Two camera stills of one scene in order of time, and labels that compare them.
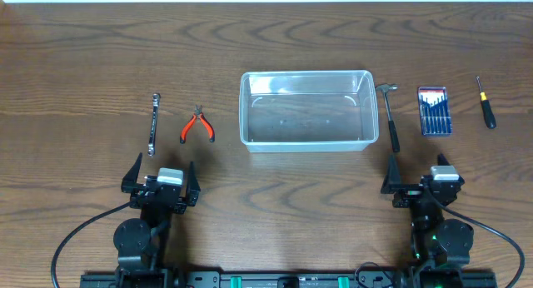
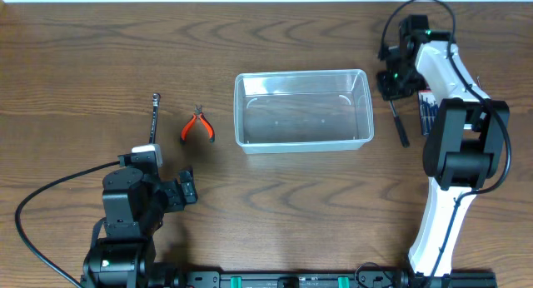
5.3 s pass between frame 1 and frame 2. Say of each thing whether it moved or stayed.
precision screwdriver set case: stayed
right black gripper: moved
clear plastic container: stayed
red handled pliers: stayed
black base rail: stayed
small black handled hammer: moved
